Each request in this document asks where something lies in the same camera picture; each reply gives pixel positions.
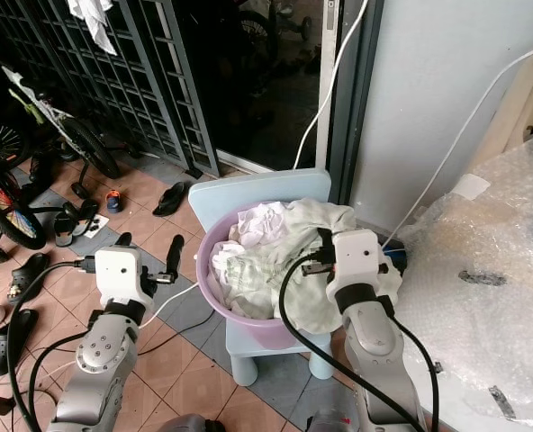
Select pale green garment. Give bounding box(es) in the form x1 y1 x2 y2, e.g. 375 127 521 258
212 197 404 336

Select bubble wrapped washing machine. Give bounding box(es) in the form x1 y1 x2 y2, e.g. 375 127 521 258
382 131 533 432

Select small blue orange shoe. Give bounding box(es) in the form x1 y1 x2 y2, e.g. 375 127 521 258
105 188 124 214

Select single black sandal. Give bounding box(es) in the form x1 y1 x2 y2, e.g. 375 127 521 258
151 181 189 218

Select pair of black slippers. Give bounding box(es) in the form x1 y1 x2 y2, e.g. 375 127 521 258
51 199 102 249

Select crumpled white cloth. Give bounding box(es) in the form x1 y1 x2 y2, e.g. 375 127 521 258
234 201 295 250

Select light blue plastic chair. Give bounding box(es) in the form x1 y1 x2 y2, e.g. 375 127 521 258
187 168 336 387

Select black clog shoe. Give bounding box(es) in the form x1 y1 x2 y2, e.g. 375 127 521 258
12 251 52 303
0 310 21 378

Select purple plastic laundry basin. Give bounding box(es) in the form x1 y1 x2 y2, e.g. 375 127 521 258
196 207 341 351

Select child bicycle colourful wheel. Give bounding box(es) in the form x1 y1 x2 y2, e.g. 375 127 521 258
0 121 48 252

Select dark metal grille gate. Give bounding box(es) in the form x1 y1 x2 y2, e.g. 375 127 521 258
0 0 221 179

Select white paper label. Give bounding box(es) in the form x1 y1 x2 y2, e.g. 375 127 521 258
449 173 493 202

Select white cloth hung on gate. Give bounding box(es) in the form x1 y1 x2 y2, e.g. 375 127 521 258
66 0 120 56

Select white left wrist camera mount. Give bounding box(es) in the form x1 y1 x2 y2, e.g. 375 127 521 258
94 247 152 303

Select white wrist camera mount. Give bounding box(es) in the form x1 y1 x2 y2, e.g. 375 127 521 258
94 247 152 303
328 229 387 294

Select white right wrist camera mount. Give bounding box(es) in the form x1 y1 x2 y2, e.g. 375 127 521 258
328 229 387 294

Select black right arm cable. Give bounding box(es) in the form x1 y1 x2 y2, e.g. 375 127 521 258
277 250 404 432

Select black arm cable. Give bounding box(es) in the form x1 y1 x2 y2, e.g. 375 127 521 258
277 250 404 432
6 256 98 432

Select white frame bicycle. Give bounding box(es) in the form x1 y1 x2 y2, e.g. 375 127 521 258
0 52 124 182

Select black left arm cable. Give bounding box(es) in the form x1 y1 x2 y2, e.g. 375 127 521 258
6 256 98 432

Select grey door frame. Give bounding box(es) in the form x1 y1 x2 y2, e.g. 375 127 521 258
328 0 386 206

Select white cable by door frame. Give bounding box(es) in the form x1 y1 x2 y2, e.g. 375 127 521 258
293 0 369 171

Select white cable along wall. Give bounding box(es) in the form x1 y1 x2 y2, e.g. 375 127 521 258
382 40 533 246

